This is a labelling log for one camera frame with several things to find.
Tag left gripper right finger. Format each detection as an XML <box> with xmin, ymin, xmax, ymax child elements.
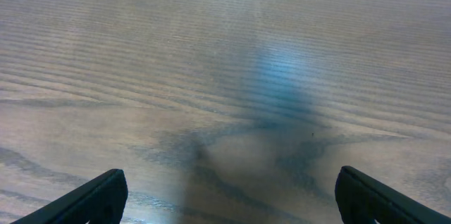
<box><xmin>335</xmin><ymin>166</ymin><xmax>450</xmax><ymax>224</ymax></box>

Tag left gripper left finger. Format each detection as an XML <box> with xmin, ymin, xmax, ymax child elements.
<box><xmin>12</xmin><ymin>169</ymin><xmax>128</xmax><ymax>224</ymax></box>

